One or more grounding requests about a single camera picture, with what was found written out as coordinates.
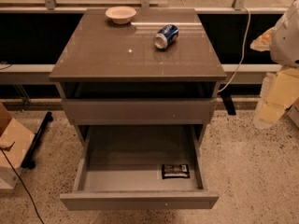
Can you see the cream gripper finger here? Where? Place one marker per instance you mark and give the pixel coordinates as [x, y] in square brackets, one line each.
[278, 93]
[264, 41]

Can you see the black rxbar chocolate wrapper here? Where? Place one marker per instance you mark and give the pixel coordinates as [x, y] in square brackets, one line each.
[175, 171]

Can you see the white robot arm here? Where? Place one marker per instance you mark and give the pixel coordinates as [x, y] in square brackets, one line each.
[285, 40]

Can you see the closed grey upper drawer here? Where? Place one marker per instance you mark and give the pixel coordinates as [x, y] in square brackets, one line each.
[138, 112]

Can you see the grey drawer cabinet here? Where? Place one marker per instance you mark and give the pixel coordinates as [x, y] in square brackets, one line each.
[103, 60]

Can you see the open grey middle drawer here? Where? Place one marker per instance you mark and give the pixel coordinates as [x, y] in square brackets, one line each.
[121, 169]

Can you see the cardboard box right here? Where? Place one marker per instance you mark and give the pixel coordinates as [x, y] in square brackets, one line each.
[293, 113]

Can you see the cardboard box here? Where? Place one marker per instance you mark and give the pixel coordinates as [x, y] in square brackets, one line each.
[15, 139]
[293, 113]

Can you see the black stand foot right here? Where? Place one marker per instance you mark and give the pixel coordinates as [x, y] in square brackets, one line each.
[228, 103]

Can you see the black stand foot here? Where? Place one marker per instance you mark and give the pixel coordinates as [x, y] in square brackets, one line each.
[28, 161]
[228, 103]

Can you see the blue soda can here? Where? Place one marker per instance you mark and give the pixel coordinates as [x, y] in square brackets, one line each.
[166, 36]

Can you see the white paper bowl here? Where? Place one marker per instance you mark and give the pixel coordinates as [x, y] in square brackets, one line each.
[121, 15]

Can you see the black stand foot left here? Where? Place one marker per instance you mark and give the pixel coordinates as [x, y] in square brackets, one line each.
[28, 161]

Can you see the cardboard box left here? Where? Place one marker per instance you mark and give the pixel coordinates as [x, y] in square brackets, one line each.
[15, 139]

